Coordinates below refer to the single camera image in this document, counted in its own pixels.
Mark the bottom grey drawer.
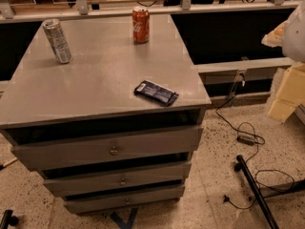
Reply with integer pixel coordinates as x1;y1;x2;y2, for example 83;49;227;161
63;184;185;214

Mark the grey drawer cabinet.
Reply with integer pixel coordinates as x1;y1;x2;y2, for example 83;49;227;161
0;15;210;202

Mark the red coca-cola can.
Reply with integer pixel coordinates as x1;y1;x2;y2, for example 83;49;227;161
132;7;150;43

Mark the top grey drawer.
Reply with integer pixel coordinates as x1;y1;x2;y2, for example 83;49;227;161
11;126;203;171

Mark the silver redbull can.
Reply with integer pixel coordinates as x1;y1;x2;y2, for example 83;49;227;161
42;19;71;64

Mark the black power adapter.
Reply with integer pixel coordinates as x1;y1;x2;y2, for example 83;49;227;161
236;135;255;146

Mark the grey metal railing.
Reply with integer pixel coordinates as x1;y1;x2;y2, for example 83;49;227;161
0;0;301;23

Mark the middle grey drawer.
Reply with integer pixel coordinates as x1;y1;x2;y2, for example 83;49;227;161
44;160;192;198

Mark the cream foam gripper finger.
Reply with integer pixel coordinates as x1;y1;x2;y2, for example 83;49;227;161
266;62;305;123

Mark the black caster bottom left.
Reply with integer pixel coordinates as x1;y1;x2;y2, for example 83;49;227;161
0;210;19;229

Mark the black cable on floor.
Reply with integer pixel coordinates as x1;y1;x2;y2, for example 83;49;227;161
214;72;296;211

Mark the black metal stand leg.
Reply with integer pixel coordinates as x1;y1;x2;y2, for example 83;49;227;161
234;155;305;229

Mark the blue tape on floor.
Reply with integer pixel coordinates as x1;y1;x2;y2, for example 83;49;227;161
110;207;139;229

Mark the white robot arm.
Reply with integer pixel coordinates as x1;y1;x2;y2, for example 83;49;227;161
261;1;305;122

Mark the grey drawer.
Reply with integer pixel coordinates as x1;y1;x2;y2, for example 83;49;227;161
11;126;203;171
63;184;185;214
44;160;192;198

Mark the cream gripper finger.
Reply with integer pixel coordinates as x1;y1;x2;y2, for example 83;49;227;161
261;21;287;48

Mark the dark blue rxbar wrapper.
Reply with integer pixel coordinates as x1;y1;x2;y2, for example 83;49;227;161
133;80;179;106

